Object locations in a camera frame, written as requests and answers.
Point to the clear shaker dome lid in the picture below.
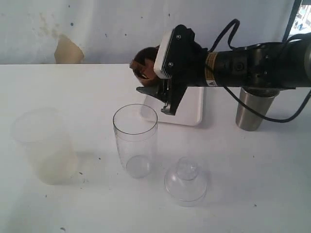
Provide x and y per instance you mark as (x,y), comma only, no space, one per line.
(186,182)

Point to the translucent plastic cup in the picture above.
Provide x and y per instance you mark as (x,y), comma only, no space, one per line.
(47,145)

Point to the clear shaker body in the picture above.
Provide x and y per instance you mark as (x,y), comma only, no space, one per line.
(135,128)

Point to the dark window frame post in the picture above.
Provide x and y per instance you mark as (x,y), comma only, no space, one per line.
(292,17)

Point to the brown wooden cup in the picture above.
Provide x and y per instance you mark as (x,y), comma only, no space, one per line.
(150,53)

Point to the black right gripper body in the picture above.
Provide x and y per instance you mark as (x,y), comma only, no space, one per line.
(185,62)

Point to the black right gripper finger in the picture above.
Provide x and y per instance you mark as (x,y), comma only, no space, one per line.
(156,92)

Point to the white square tray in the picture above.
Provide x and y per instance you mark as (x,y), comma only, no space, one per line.
(189,111)

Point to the stainless steel cup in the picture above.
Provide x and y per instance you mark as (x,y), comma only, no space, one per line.
(258,100)

